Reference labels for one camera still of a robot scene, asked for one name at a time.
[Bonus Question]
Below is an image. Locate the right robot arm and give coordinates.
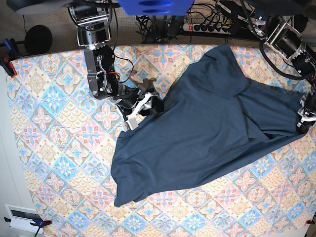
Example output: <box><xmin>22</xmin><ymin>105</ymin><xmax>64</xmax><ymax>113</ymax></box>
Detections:
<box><xmin>67</xmin><ymin>0</ymin><xmax>164</xmax><ymax>119</ymax></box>

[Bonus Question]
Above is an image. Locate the black round stool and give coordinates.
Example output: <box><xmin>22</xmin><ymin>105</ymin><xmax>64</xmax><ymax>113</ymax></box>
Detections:
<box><xmin>24</xmin><ymin>25</ymin><xmax>53</xmax><ymax>55</ymax></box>

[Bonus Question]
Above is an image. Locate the blue clamp bottom left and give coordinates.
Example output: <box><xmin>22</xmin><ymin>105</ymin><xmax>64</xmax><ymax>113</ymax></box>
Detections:
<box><xmin>3</xmin><ymin>216</ymin><xmax>52</xmax><ymax>227</ymax></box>

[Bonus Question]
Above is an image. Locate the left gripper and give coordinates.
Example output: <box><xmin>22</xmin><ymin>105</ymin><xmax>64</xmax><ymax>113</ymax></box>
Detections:
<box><xmin>296</xmin><ymin>91</ymin><xmax>316</xmax><ymax>134</ymax></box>

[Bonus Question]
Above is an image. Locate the patterned tablecloth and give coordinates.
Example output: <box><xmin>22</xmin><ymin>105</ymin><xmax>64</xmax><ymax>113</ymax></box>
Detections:
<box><xmin>6</xmin><ymin>50</ymin><xmax>316</xmax><ymax>237</ymax></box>

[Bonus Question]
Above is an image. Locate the dark blue t-shirt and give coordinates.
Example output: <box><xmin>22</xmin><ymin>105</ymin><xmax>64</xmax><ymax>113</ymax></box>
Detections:
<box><xmin>111</xmin><ymin>43</ymin><xmax>302</xmax><ymax>207</ymax></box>

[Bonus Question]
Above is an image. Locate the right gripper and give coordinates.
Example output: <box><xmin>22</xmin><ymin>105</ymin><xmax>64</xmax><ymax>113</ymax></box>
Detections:
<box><xmin>115</xmin><ymin>82</ymin><xmax>164</xmax><ymax>116</ymax></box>

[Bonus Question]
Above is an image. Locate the red black clamp left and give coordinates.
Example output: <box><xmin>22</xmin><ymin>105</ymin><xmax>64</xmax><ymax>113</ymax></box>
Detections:
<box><xmin>0</xmin><ymin>57</ymin><xmax>17</xmax><ymax>78</ymax></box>

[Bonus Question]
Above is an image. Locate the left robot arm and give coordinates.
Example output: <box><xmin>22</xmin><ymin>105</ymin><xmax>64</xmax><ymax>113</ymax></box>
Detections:
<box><xmin>245</xmin><ymin>0</ymin><xmax>316</xmax><ymax>134</ymax></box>

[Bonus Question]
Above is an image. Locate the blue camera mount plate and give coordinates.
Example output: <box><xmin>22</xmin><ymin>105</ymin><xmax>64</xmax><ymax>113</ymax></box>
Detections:
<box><xmin>118</xmin><ymin>0</ymin><xmax>194</xmax><ymax>16</ymax></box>

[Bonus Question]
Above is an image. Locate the red clamp bottom right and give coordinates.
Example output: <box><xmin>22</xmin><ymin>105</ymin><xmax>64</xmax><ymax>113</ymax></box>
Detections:
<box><xmin>306</xmin><ymin>220</ymin><xmax>315</xmax><ymax>225</ymax></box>

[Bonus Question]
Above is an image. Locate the white floor vent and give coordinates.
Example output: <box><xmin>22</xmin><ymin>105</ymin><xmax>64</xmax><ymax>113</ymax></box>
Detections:
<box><xmin>5</xmin><ymin>204</ymin><xmax>41</xmax><ymax>234</ymax></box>

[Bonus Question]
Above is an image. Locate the white power strip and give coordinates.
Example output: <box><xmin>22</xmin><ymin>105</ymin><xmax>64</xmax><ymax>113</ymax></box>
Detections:
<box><xmin>182</xmin><ymin>23</ymin><xmax>230</xmax><ymax>35</ymax></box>

